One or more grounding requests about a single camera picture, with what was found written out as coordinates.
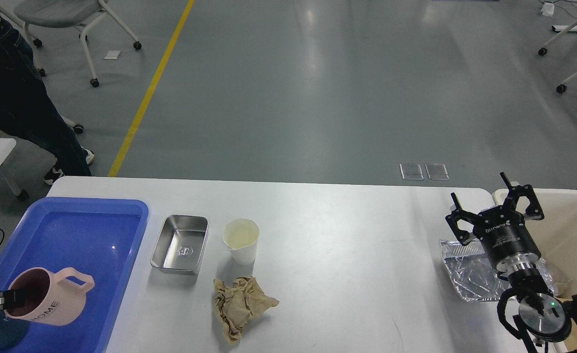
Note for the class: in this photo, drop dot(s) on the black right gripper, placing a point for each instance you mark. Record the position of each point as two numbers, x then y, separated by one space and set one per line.
505 236

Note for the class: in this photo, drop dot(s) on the aluminium foil tray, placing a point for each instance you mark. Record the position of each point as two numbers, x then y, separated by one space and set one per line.
476 280

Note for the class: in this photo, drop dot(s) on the stainless steel rectangular tray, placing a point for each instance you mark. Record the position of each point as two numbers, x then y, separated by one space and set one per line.
180 246

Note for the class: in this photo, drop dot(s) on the pink home mug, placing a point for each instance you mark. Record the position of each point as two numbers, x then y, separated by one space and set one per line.
55 299

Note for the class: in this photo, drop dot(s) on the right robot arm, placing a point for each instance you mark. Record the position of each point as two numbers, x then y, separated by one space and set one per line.
529 310

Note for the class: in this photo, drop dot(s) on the beige plastic bin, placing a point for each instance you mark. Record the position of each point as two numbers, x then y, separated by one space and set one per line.
556 236

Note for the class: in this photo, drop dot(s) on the white paper cup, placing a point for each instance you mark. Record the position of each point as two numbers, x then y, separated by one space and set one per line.
241 237

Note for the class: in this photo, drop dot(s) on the crumpled brown paper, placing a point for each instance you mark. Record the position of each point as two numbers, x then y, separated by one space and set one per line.
237 304

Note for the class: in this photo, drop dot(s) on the blue plastic tray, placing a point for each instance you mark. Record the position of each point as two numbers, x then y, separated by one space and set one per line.
97 237

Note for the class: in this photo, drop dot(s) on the grey chair with castors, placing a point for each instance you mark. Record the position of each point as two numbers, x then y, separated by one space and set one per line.
83 15

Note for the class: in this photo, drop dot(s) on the person in dark jeans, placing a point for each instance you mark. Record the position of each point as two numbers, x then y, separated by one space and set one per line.
27 112

